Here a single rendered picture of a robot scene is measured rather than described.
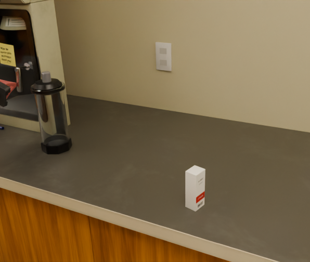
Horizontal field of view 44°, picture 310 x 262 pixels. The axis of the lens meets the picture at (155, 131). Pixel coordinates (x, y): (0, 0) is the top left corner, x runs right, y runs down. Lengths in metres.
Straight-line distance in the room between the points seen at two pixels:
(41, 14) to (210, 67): 0.65
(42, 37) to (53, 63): 0.10
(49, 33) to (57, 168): 0.48
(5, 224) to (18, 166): 0.24
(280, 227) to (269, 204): 0.10
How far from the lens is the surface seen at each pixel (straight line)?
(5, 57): 1.48
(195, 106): 1.60
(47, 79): 1.26
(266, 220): 0.99
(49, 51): 1.41
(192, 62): 1.54
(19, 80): 1.39
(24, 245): 1.42
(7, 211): 1.38
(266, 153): 1.29
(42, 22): 1.39
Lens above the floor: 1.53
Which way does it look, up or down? 25 degrees down
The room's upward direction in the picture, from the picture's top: 2 degrees counter-clockwise
